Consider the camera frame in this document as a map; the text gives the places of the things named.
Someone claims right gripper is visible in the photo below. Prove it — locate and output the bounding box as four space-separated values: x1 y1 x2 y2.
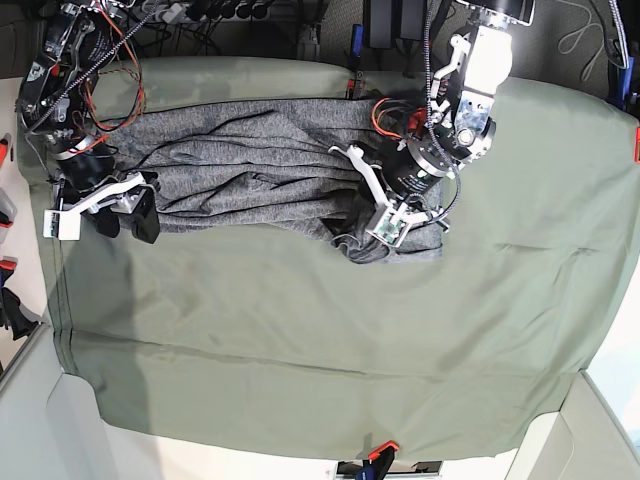
57 172 160 244

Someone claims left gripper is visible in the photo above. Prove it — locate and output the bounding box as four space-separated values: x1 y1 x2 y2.
355 139 451 206

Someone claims grey T-shirt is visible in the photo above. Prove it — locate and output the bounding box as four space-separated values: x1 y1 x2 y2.
110 99 443 264

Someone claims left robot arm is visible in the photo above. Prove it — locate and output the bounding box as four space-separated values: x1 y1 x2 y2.
348 1 535 216

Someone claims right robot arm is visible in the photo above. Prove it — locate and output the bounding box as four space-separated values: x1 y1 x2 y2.
16 1 160 244

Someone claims red tool left edge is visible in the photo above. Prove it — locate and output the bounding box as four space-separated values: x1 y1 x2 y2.
0 134 11 166

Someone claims green table cloth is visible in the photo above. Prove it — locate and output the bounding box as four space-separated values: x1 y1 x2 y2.
38 78 639 460

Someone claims blue clamp top edge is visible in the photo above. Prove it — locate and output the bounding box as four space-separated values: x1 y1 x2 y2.
348 24 364 70

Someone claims black power adapter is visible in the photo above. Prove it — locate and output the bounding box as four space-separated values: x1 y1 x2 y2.
364 0 395 49
398 0 427 41

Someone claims red clamp right edge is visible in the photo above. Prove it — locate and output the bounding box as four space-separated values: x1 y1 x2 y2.
634 127 640 164

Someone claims red black clamp bottom edge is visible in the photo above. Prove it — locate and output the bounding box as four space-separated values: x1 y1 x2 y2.
355 440 399 480

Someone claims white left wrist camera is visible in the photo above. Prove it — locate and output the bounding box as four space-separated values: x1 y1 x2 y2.
365 201 431 248

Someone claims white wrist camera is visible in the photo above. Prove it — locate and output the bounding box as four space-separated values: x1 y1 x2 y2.
43 210 82 241
365 201 431 248

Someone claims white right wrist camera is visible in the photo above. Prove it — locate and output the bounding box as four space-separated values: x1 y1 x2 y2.
43 210 82 241

